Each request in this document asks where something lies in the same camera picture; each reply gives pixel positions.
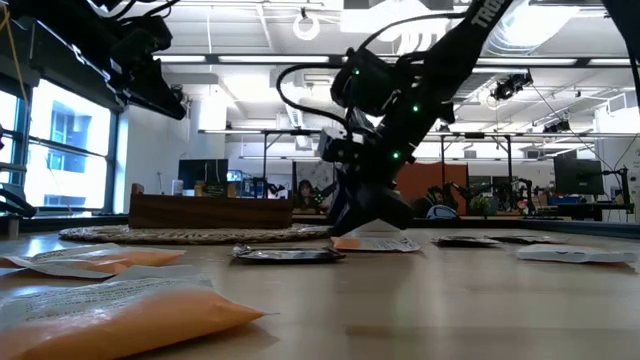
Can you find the large office window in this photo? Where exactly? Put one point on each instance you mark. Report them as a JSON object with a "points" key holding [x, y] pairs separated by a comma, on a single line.
{"points": [[70, 150]]}

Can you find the brown partition panel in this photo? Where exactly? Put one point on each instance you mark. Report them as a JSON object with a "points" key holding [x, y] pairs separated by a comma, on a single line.
{"points": [[442, 180]]}

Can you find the wooden compartment tea tray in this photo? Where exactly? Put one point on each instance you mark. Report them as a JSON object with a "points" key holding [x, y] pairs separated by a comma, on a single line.
{"points": [[210, 212]]}

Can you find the white orange Tazo tea packet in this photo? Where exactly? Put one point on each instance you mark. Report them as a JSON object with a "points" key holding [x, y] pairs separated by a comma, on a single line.
{"points": [[375, 244], [100, 320], [575, 254], [125, 257]]}

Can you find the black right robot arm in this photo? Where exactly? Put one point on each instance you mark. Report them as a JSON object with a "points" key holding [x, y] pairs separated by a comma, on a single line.
{"points": [[450, 45]]}

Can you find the black ceiling mounted camera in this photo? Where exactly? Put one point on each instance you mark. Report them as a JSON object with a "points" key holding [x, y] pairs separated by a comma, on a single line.
{"points": [[510, 86]]}

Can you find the round woven placemat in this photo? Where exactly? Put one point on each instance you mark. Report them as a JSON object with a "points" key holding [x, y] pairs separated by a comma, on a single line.
{"points": [[200, 235]]}

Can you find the person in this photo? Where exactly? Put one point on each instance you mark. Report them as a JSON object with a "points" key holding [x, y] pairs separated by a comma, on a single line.
{"points": [[306, 196]]}

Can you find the black tea packet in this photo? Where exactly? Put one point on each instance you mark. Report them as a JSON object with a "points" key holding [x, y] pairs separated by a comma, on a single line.
{"points": [[287, 255], [525, 239], [465, 241]]}

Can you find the silver ventilation duct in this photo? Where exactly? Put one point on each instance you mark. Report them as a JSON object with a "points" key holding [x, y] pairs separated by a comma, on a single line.
{"points": [[530, 25]]}

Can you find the ceiling strip light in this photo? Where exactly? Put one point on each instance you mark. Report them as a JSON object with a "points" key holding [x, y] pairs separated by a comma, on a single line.
{"points": [[525, 61], [272, 59], [180, 58]]}

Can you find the white rounded device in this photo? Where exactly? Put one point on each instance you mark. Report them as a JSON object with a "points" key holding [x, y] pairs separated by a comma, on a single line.
{"points": [[442, 212]]}

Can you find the black desktop monitor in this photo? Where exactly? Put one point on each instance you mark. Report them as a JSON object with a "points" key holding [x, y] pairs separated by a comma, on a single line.
{"points": [[202, 172], [577, 176]]}

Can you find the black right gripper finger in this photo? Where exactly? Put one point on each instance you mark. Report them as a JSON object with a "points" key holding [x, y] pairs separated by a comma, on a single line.
{"points": [[392, 207], [352, 210]]}

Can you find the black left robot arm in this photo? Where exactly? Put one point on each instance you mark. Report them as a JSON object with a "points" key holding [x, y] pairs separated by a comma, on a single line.
{"points": [[60, 25]]}

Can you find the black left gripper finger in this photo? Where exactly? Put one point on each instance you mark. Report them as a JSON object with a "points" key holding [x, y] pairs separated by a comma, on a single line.
{"points": [[150, 85]]}

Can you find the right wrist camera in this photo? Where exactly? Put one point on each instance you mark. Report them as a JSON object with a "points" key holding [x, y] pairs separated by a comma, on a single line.
{"points": [[337, 145]]}

